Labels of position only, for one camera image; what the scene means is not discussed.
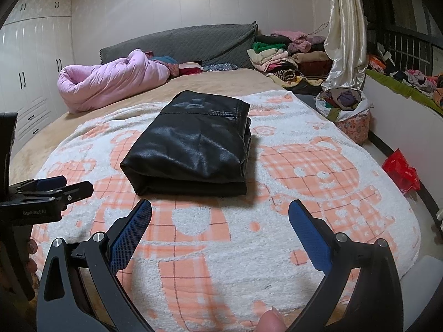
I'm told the beige plush bed cover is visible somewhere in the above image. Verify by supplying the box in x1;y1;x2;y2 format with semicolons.
9;67;291;180

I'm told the red plastic bag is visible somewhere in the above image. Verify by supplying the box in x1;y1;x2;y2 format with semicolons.
382;149;421;192

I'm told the green ledge cover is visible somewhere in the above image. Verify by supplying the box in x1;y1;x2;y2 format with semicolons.
365;69;443;115

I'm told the blue patterned cloth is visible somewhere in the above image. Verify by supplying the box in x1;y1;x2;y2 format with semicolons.
202;63;239;73

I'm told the pile of folded clothes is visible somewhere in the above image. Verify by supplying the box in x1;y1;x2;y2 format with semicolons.
246;31;334;89

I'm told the floral fabric basket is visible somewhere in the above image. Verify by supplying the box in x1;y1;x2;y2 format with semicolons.
333;109;372;146

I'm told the grey padded headboard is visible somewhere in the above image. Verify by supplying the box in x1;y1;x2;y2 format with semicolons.
100;21;258;71

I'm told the pink quilt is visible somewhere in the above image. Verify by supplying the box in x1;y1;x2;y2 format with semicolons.
57;49;172;113

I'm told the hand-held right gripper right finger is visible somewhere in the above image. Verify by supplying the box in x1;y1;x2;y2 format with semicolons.
288;199;404;332

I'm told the heap of mixed clothes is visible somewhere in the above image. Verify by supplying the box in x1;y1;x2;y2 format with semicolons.
369;43;443;106

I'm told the cream satin curtain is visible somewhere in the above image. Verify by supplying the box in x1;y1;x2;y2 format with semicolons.
320;0;367;92

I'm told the person's right hand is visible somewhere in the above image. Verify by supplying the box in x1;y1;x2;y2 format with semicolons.
259;307;288;332

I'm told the person's left hand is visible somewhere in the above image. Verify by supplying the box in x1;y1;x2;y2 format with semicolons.
25;238;39;275

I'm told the red folded cloth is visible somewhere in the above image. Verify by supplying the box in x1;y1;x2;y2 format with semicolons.
178;61;203;76

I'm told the white bag of clothes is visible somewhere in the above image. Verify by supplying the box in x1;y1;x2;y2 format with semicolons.
316;88;374;122

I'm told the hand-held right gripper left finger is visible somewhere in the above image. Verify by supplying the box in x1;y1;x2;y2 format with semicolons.
36;198;154;332

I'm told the black wire rack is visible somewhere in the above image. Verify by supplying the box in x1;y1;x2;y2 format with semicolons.
367;24;443;77

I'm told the white and pink printed blanket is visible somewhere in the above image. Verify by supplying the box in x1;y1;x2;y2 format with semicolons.
33;90;421;332

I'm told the black leather jacket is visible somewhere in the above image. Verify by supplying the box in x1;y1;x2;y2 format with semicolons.
120;90;253;197

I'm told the teal cloth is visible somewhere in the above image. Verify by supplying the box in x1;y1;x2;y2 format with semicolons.
152;55;179;67

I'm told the white wardrobe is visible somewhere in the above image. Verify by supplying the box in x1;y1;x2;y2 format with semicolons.
0;0;75;146

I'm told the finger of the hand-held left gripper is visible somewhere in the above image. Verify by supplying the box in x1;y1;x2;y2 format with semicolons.
21;181;95;211
9;176;68;195

